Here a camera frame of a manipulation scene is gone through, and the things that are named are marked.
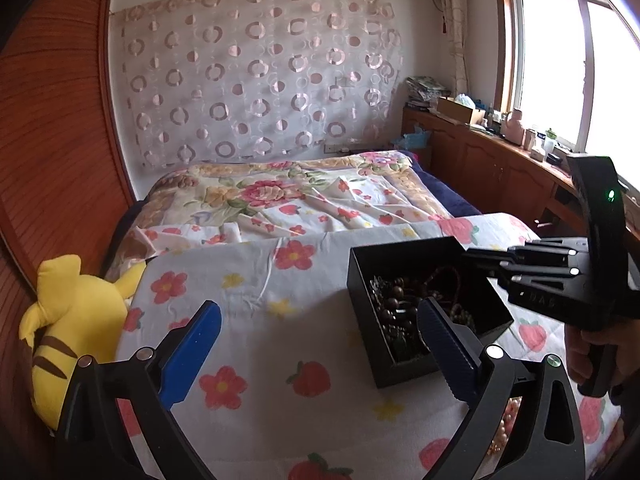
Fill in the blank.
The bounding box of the stack of magazines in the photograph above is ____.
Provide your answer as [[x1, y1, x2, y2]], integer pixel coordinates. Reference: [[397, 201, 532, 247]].
[[404, 76, 452, 110]]

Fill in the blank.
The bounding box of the pink kettle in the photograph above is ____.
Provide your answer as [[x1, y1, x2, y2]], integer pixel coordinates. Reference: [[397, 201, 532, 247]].
[[501, 108, 525, 142]]

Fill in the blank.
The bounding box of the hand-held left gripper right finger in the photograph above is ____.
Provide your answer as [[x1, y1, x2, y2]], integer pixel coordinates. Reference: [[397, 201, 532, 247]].
[[416, 296, 586, 480]]

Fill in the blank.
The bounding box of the sheer circle pattern curtain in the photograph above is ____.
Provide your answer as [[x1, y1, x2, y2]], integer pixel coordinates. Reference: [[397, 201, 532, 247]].
[[111, 0, 404, 171]]

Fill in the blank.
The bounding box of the red bead bracelet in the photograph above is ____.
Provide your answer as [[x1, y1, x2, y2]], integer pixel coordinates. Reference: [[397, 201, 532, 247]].
[[429, 266, 465, 302]]

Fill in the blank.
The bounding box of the long wooden cabinet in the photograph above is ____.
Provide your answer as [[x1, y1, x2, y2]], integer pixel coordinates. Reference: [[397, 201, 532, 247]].
[[401, 107, 640, 242]]

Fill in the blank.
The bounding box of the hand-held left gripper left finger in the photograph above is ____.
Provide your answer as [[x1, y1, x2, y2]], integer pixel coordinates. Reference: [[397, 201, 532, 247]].
[[54, 299, 223, 480]]

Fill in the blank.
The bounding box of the black box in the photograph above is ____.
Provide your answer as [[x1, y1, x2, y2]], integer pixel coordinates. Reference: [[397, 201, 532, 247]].
[[347, 236, 515, 389]]

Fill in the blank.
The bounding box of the pink pearl necklace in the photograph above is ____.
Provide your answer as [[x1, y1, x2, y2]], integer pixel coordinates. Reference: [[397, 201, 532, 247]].
[[491, 395, 524, 462]]

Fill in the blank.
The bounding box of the person's right hand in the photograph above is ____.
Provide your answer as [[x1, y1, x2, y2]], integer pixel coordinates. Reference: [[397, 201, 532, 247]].
[[565, 321, 632, 406]]

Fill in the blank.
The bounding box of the dark blue blanket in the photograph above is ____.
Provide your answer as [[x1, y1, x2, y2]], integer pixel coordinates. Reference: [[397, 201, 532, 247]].
[[395, 150, 484, 219]]

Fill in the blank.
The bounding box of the strawberry print sheet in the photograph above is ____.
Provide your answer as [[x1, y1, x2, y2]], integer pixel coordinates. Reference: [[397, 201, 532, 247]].
[[107, 212, 626, 480]]

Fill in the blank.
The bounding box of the cardboard box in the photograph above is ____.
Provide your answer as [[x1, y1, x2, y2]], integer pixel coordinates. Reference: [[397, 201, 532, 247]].
[[436, 94, 486, 125]]

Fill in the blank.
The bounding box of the blue plastic bag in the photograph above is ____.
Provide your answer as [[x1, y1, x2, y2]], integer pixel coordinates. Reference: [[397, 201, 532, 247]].
[[391, 124, 432, 150]]

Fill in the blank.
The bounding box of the floral bedsheet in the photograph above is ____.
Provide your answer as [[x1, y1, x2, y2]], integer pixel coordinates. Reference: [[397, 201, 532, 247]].
[[106, 151, 454, 281]]

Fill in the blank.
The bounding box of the yellow plush toy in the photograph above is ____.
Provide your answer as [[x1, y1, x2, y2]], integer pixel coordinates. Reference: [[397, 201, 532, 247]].
[[19, 255, 149, 434]]

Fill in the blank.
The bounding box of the wooden framed window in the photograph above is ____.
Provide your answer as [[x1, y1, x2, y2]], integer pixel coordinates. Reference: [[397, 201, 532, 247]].
[[494, 0, 640, 202]]

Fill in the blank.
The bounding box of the beige window curtain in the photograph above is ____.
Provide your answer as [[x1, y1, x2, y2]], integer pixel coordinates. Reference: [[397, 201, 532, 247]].
[[434, 0, 469, 97]]

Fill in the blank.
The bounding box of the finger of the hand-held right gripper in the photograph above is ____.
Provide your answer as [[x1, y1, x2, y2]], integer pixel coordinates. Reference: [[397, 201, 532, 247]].
[[492, 262, 588, 292], [461, 238, 591, 267]]

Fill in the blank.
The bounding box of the brown wooden bead bracelet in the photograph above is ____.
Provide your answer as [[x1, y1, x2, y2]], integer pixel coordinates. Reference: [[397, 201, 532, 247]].
[[379, 285, 426, 332]]

